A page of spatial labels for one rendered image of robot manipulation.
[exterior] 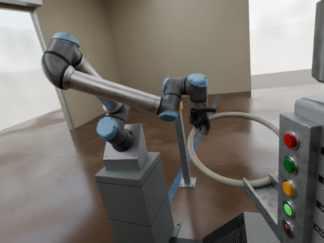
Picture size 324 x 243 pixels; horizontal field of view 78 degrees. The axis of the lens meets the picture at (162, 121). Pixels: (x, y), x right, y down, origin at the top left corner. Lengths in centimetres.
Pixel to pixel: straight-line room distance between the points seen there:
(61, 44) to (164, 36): 664
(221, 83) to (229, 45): 124
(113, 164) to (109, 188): 19
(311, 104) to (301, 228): 23
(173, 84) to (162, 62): 665
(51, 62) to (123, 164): 90
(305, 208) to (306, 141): 13
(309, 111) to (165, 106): 66
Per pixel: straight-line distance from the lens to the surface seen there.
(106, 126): 140
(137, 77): 818
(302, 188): 44
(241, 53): 712
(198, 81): 98
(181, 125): 236
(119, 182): 158
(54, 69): 100
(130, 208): 169
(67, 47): 107
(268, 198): 91
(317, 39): 40
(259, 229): 114
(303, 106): 41
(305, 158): 41
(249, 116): 123
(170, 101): 97
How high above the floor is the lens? 164
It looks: 18 degrees down
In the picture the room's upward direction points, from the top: 10 degrees counter-clockwise
